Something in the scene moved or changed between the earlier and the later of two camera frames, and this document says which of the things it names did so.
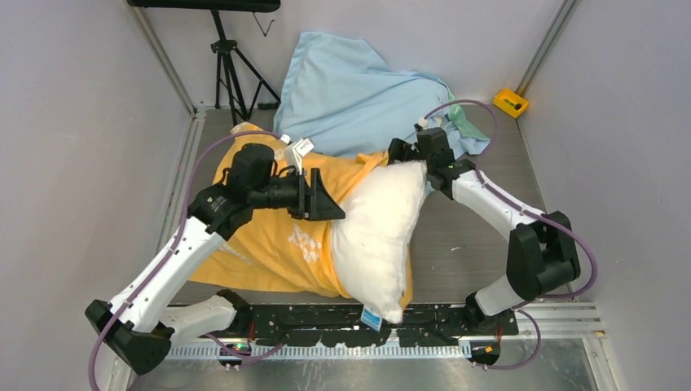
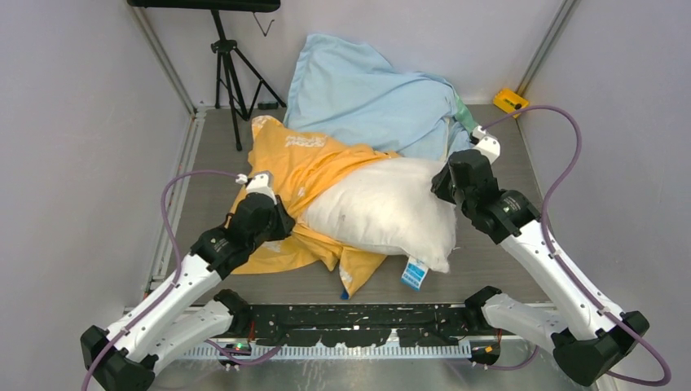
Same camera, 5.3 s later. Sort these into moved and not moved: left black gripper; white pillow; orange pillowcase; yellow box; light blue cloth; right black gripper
Moved: white pillow; orange pillowcase; left black gripper; right black gripper
Not moved: light blue cloth; yellow box
